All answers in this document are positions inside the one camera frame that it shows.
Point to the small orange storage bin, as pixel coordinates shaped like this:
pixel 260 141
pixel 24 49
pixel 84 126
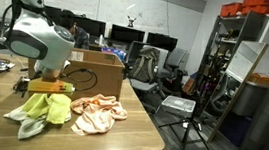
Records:
pixel 231 9

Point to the black tripod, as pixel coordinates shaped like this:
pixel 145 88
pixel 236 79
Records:
pixel 186 140

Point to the peach cloth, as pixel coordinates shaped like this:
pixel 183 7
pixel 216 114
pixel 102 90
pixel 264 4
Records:
pixel 99 118

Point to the black computer monitor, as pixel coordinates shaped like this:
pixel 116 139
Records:
pixel 161 41
pixel 94 27
pixel 52 14
pixel 127 34

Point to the grey green backpack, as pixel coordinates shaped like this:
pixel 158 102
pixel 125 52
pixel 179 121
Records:
pixel 143 66

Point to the flat orange box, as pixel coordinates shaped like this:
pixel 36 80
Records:
pixel 260 79

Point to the grey round trash can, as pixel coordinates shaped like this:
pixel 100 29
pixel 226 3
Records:
pixel 249 98

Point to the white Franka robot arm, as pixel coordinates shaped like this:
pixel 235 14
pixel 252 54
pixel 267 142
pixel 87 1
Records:
pixel 53 49

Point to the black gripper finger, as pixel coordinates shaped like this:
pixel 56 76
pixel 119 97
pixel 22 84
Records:
pixel 22 86

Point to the light grey office chair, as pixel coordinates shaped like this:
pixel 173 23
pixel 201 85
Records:
pixel 163 59

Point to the white plastic bin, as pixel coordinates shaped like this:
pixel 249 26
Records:
pixel 178 104

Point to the dog picture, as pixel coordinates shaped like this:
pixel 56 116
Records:
pixel 131 21

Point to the person in plaid shirt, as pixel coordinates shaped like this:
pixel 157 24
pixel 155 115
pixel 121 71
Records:
pixel 81 37

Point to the yellow cloth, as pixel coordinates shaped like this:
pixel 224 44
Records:
pixel 57 108

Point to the metal shelf rack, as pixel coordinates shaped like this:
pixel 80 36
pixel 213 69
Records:
pixel 250 27

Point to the grey framed mesh chair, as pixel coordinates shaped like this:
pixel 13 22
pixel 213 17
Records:
pixel 133 53

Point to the white cloth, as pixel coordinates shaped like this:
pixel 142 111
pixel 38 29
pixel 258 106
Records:
pixel 31 128

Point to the blue product box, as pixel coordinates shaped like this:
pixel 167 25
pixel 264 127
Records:
pixel 118 54

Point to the dark grey office chair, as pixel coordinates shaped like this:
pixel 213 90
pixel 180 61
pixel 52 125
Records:
pixel 176 57

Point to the brown cardboard box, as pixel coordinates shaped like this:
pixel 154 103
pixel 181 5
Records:
pixel 107 75

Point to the blue floor crate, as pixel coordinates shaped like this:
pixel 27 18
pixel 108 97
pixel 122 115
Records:
pixel 234 129

